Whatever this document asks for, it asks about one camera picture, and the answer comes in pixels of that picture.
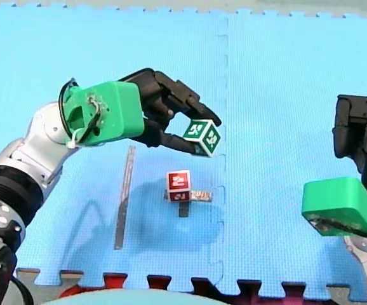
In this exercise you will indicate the red cube with white marks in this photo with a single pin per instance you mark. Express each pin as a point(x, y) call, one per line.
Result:
point(178, 180)

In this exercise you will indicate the green cube with white marks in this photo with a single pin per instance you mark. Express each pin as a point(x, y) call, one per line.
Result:
point(202, 135)

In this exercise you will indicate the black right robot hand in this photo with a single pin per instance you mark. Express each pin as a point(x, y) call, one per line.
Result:
point(351, 127)

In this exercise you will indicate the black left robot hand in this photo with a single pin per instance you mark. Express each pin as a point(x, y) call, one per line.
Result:
point(158, 95)

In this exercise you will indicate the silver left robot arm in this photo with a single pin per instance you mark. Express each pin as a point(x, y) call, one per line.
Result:
point(28, 165)

